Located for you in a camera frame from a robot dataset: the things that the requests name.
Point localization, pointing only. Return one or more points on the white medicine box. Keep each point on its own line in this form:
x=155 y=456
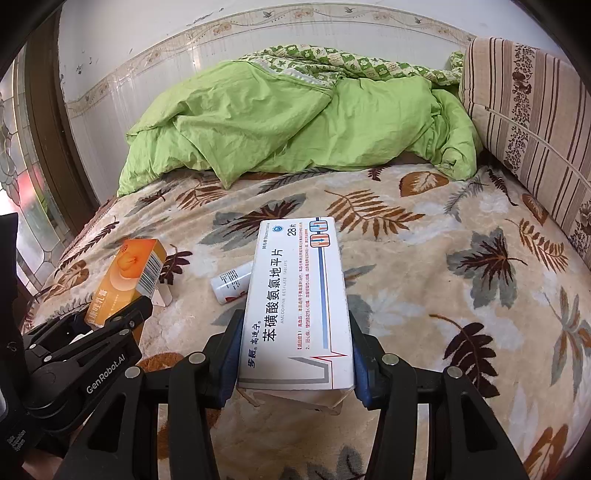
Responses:
x=296 y=334

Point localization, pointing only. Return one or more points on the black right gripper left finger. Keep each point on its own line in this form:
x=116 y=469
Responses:
x=202 y=381

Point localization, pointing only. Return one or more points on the leaf pattern bed blanket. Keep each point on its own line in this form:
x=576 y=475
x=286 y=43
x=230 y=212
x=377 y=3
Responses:
x=472 y=278

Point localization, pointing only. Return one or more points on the striped floral pillow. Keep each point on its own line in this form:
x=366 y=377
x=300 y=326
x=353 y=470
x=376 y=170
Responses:
x=532 y=112

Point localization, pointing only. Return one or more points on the orange cardboard box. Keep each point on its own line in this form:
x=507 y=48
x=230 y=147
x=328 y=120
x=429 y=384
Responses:
x=134 y=272

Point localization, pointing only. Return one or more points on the stained glass wooden door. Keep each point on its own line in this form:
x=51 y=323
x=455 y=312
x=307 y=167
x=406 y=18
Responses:
x=42 y=177

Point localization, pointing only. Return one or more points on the green quilt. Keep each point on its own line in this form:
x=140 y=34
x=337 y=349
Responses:
x=287 y=109

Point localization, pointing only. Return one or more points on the small white tube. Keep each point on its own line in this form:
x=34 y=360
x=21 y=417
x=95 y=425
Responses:
x=232 y=284

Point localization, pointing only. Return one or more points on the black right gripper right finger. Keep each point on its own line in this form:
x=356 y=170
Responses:
x=392 y=387

